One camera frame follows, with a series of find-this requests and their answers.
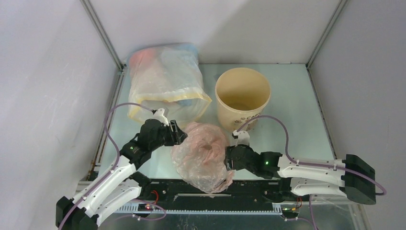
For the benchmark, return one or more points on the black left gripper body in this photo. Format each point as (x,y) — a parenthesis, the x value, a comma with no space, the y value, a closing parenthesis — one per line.
(164,139)

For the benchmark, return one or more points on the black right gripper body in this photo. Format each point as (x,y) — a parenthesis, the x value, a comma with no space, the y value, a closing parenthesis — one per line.
(229,157)

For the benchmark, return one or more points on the pink plastic trash bag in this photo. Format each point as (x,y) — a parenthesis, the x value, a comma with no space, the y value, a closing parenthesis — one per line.
(199,160)

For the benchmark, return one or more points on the cream round trash bin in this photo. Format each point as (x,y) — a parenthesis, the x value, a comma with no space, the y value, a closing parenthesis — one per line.
(241,95)

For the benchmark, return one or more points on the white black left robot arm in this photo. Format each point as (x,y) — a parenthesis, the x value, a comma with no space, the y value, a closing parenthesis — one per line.
(104,187)

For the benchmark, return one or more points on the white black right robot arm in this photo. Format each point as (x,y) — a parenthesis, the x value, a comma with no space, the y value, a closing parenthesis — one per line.
(351,177)

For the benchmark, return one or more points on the large translucent bag of bags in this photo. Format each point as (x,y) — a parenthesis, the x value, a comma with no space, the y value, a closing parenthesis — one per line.
(167,76)

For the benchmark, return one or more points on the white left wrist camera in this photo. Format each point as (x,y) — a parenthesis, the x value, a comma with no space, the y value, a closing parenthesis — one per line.
(160,115)

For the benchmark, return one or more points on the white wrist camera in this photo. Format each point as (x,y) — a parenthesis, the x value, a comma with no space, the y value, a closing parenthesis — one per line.
(160,115)
(242,137)

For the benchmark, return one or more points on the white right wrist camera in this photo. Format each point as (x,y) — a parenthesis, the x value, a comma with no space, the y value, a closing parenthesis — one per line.
(242,137)

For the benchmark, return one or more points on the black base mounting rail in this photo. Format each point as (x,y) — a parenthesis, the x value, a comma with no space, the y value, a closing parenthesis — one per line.
(241,196)

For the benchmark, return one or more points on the left corner aluminium post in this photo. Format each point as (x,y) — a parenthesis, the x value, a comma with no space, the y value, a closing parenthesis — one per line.
(94,18)

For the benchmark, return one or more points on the corner aluminium post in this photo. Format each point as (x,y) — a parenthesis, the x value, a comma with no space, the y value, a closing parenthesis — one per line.
(94,18)
(327,30)

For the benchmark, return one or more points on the aluminium front frame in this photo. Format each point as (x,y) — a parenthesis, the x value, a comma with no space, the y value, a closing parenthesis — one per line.
(142,209)

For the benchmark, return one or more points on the right corner aluminium post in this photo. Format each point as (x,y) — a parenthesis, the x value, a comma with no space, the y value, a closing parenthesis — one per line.
(327,30)

